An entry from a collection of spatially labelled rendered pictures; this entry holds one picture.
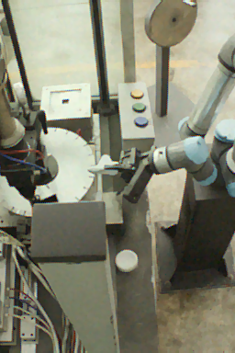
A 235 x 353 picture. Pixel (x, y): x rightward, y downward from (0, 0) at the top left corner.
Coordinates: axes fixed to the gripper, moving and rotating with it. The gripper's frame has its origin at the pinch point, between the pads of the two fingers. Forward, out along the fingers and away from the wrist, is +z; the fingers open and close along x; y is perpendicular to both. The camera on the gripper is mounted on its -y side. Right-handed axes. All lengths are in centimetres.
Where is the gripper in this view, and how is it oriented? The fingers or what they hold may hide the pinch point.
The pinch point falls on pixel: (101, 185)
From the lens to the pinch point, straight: 129.7
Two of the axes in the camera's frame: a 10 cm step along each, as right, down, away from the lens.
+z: -7.9, 2.5, 5.7
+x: -6.0, -5.3, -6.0
